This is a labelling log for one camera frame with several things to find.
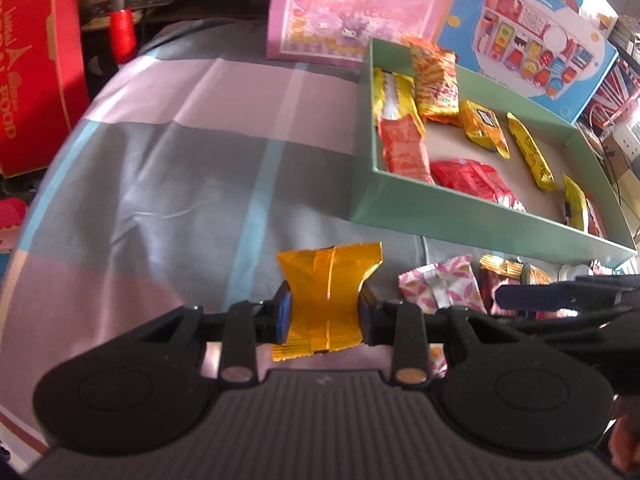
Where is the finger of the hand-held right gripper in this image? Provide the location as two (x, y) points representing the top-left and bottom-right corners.
(500, 307), (640, 356)
(495, 274), (640, 312)

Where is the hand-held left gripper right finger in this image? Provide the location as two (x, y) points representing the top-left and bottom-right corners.
(357, 285), (521, 388)

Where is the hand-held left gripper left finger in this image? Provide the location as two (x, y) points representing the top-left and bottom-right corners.
(125, 282), (293, 386)

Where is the plain orange snack packet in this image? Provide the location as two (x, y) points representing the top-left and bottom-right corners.
(271, 241), (383, 362)

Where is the orange packet clear strip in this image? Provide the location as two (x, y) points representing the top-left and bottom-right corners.
(585, 197), (608, 238)

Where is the pink floral white packet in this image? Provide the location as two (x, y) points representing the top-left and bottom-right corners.
(397, 254), (487, 380)

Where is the yellow green snack packet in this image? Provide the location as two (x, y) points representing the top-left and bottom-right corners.
(562, 174), (590, 233)

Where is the mint green cardboard box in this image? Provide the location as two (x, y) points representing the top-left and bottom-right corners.
(348, 37), (640, 268)

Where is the long yellow bar packet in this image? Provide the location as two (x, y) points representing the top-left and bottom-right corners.
(506, 112), (560, 192)

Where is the red snack packet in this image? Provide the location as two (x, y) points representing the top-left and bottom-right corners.
(430, 157), (526, 213)

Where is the orange-red long snack packet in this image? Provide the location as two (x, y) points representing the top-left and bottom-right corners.
(377, 112), (435, 186)

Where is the yellow packet dark label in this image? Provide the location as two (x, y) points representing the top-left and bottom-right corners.
(459, 100), (511, 160)

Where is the large yellow snack packet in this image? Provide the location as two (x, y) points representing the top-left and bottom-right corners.
(372, 66), (426, 133)

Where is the orange patterned snack bag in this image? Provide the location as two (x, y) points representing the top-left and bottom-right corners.
(402, 35), (461, 128)

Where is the brown cardboard box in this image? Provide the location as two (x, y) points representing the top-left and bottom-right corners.
(600, 135), (631, 171)

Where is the white power strip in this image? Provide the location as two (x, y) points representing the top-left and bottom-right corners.
(612, 122), (640, 158)

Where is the checked bed sheet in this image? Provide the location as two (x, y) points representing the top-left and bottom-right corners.
(0, 17), (566, 466)

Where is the union flag tin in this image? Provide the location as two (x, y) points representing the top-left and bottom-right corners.
(580, 57), (640, 131)

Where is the blue toy box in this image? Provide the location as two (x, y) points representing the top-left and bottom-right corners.
(432, 0), (621, 126)

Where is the pink red toy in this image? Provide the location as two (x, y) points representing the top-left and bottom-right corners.
(0, 197), (28, 253)

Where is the pink gift bag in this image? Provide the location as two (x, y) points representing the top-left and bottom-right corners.
(265, 0), (468, 68)

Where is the metal pole red grip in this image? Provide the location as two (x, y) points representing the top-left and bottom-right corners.
(109, 0), (138, 63)

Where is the red cardboard box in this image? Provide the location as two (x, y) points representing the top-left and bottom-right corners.
(0, 0), (91, 178)

